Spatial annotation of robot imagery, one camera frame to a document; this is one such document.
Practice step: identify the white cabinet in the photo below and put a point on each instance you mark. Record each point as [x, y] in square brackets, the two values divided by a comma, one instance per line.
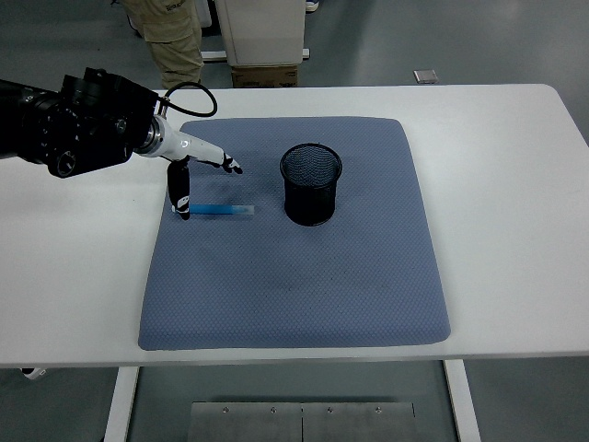
[262, 32]

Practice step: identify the blue-grey quilted mat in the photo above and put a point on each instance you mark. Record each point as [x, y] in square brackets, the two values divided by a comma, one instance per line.
[294, 285]

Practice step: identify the person's shoe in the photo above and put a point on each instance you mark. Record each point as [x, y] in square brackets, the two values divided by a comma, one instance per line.
[313, 4]

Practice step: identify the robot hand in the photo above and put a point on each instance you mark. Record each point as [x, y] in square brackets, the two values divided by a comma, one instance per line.
[193, 146]

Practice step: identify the blue marker with clear cap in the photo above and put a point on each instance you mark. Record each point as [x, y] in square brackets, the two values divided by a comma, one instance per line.
[221, 210]

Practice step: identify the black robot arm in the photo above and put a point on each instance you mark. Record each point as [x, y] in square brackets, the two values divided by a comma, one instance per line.
[83, 129]

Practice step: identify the small white and black object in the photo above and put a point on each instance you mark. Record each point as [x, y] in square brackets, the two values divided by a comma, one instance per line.
[33, 372]

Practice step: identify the black mesh pen holder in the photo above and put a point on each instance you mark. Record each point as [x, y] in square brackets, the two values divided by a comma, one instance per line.
[310, 202]

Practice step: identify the person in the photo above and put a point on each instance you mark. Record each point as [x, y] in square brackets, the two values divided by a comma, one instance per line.
[177, 41]

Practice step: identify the white table leg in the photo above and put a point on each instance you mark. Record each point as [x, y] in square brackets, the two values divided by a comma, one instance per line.
[462, 405]
[120, 405]

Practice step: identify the grey floor plate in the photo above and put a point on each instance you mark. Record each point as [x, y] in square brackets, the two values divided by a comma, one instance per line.
[426, 76]

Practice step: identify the brown cardboard box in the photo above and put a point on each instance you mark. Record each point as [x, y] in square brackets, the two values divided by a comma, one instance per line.
[264, 76]

